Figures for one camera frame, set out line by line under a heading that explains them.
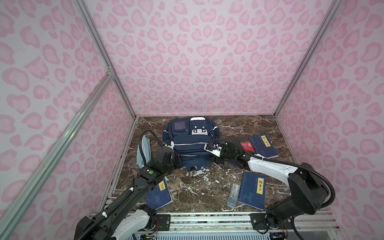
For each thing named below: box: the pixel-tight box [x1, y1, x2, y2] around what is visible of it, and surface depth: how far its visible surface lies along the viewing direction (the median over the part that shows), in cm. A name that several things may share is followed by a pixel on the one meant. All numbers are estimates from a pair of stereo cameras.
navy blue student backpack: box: [162, 116, 220, 171], surface depth 102 cm
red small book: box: [240, 142, 255, 152], surface depth 103 cm
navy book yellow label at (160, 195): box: [146, 176, 173, 211], surface depth 82 cm
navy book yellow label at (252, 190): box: [238, 171, 267, 210], surface depth 83 cm
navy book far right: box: [249, 134, 279, 159], surface depth 103 cm
